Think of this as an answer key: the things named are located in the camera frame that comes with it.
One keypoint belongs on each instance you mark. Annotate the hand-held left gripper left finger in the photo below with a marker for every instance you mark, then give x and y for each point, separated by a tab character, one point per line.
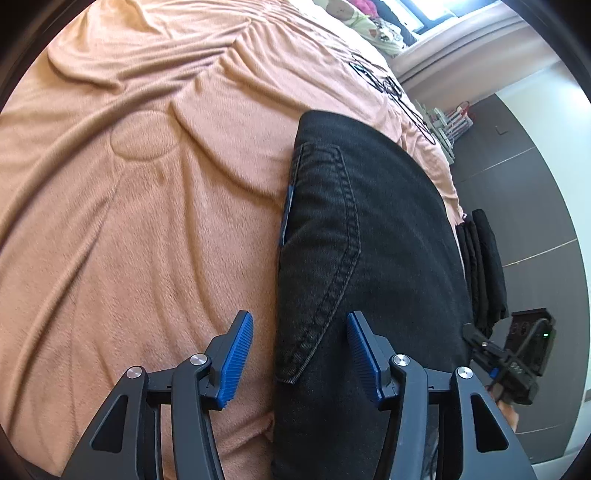
236	360

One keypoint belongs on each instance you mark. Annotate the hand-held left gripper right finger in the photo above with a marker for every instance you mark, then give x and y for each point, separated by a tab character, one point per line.
364	360

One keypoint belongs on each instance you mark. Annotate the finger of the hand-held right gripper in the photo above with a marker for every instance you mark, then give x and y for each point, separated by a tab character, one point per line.
475	337

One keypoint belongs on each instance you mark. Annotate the black pants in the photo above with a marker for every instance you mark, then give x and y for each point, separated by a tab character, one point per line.
392	230

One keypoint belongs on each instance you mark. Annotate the person's right hand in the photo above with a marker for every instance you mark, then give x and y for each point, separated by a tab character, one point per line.
507	413

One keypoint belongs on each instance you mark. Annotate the stack of folded black clothes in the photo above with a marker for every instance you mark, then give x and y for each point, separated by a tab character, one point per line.
485	267

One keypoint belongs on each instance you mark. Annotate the orange blanket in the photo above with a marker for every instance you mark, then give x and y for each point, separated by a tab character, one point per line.
138	207

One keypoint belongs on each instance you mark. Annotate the pink curtain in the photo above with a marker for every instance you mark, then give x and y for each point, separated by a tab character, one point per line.
461	50

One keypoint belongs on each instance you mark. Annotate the black framed window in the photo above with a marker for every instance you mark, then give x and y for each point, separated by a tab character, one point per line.
438	9

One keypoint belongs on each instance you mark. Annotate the pink plush toy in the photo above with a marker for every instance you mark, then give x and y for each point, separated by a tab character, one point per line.
362	5

